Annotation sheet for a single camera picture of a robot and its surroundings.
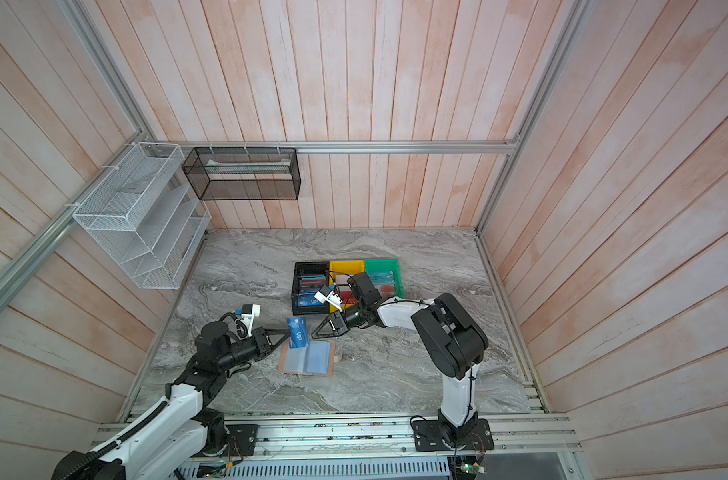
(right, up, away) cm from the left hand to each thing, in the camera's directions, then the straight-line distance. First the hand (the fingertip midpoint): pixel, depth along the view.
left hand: (290, 339), depth 78 cm
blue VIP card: (+1, +2, +2) cm, 3 cm away
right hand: (+7, 0, +3) cm, 7 cm away
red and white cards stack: (+14, +13, +3) cm, 19 cm away
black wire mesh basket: (-22, +52, +25) cm, 62 cm away
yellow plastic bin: (+13, +18, +23) cm, 33 cm away
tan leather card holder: (+6, -8, +7) cm, 12 cm away
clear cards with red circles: (+27, +14, +24) cm, 39 cm away
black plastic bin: (+1, +15, +23) cm, 27 cm away
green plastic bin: (+28, +20, +23) cm, 41 cm away
